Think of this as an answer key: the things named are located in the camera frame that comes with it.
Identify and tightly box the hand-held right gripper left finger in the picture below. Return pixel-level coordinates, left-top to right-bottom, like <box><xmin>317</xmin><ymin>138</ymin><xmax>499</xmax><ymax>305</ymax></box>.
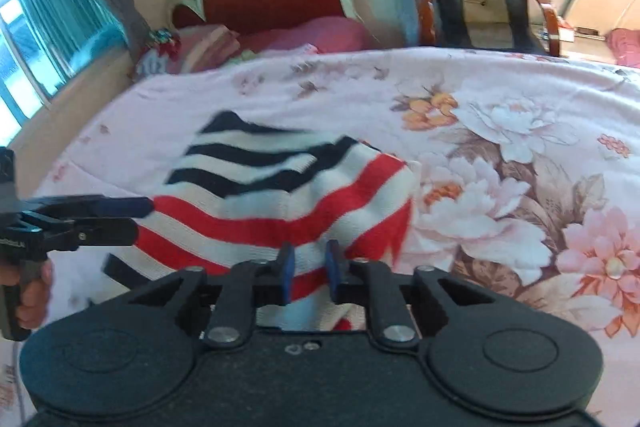
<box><xmin>128</xmin><ymin>243</ymin><xmax>297</xmax><ymax>350</ymax></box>

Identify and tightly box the pink striped pillow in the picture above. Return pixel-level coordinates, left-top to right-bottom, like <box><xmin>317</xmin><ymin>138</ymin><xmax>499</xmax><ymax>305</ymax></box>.
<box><xmin>170</xmin><ymin>24</ymin><xmax>242</xmax><ymax>74</ymax></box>

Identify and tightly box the pink cushion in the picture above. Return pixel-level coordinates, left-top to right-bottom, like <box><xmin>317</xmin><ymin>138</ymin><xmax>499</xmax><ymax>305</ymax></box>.
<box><xmin>604</xmin><ymin>27</ymin><xmax>640</xmax><ymax>68</ymax></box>

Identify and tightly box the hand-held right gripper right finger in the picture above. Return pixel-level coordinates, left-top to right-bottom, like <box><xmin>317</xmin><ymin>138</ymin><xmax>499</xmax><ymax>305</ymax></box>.
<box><xmin>324</xmin><ymin>239</ymin><xmax>495</xmax><ymax>353</ymax></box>

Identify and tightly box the pink floral bed sheet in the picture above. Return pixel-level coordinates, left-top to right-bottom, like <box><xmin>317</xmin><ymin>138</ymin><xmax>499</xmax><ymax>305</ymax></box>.
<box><xmin>0</xmin><ymin>46</ymin><xmax>640</xmax><ymax>427</ymax></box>

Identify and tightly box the teal tinted window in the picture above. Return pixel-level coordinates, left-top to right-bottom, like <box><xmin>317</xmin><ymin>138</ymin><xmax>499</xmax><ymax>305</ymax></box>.
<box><xmin>0</xmin><ymin>0</ymin><xmax>127</xmax><ymax>128</ymax></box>

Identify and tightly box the red white black striped sweater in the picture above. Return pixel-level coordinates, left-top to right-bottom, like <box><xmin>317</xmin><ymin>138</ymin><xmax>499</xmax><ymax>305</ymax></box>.
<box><xmin>102</xmin><ymin>111</ymin><xmax>422</xmax><ymax>333</ymax></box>

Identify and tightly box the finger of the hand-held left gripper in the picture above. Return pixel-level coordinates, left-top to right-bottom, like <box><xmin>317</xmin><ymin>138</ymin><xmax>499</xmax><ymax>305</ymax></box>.
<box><xmin>30</xmin><ymin>195</ymin><xmax>155</xmax><ymax>219</ymax></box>
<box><xmin>44</xmin><ymin>217</ymin><xmax>140</xmax><ymax>253</ymax></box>

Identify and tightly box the person's left hand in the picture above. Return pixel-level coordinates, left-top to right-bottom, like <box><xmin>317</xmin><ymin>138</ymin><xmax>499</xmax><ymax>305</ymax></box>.
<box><xmin>15</xmin><ymin>259</ymin><xmax>55</xmax><ymax>331</ymax></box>

